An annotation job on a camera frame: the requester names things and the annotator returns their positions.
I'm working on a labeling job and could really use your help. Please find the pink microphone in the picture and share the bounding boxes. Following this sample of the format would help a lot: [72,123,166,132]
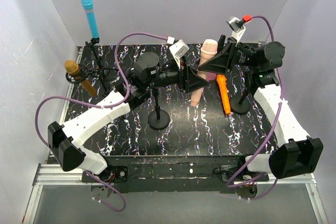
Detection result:
[191,39,218,106]

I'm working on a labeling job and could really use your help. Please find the orange microphone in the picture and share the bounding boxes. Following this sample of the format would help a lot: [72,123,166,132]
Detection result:
[216,74,231,115]

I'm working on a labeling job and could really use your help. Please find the black round-base mic stand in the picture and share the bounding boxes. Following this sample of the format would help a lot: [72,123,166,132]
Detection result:
[148,88,170,131]

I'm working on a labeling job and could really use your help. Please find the black tripod mic stand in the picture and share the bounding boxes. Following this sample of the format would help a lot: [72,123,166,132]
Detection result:
[86,38,117,97]

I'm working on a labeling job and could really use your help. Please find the shock-mount tripod mic stand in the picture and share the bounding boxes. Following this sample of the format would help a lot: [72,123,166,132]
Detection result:
[64,60,108,98]

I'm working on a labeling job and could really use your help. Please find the gold microphone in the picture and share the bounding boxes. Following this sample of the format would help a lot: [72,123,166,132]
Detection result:
[64,60,97,98]

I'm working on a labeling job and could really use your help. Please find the blue microphone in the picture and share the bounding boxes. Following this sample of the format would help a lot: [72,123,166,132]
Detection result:
[81,0,99,39]

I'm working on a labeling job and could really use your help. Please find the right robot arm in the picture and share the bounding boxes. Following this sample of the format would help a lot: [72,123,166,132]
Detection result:
[200,36,323,179]

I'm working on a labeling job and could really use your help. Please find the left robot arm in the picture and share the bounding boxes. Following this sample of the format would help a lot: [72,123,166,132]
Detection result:
[48,52,208,175]

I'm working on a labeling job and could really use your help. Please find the pink metronome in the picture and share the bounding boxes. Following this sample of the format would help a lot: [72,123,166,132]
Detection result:
[207,73,217,81]

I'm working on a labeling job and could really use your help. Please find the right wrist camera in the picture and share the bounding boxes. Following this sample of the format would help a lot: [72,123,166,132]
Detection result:
[226,15,252,42]

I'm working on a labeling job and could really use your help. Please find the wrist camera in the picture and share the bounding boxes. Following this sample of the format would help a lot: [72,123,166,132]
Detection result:
[226,15,252,42]
[167,36,190,69]

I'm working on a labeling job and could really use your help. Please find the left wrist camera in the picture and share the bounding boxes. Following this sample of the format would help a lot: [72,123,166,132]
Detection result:
[167,36,190,69]

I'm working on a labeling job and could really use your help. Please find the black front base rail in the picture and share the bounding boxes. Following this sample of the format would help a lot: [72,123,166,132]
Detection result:
[81,153,266,195]

